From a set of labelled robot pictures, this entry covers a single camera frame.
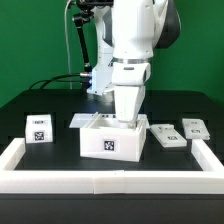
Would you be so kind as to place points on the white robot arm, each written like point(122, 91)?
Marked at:
point(127, 33)

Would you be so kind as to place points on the white marker sheet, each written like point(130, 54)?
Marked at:
point(80, 119)

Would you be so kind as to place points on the white door panel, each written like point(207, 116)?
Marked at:
point(195, 129)
point(167, 135)

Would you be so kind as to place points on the white cabinet body box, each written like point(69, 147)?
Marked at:
point(101, 137)

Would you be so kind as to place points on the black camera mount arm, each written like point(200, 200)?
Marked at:
point(85, 15)

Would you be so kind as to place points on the small white cabinet top block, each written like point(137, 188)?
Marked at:
point(38, 129)

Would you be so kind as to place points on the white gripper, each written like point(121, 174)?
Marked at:
point(129, 91)

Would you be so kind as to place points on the white U-shaped fence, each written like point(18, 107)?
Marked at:
point(208, 180)

